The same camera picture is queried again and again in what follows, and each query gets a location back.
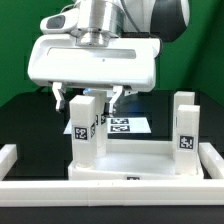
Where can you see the white U-shaped fence frame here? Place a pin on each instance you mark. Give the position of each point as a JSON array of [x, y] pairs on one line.
[[103, 193]]

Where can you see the fiducial marker sheet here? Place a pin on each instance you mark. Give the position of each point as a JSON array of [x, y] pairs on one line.
[[128, 125]]

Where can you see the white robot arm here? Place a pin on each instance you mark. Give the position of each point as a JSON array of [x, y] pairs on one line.
[[105, 44]]

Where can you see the white desk tabletop tray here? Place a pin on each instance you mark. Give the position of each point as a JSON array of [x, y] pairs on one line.
[[134, 160]]

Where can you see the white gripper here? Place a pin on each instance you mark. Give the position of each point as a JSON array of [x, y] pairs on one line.
[[127, 63]]

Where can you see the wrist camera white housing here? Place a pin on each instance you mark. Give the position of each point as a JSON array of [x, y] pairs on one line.
[[59, 24]]

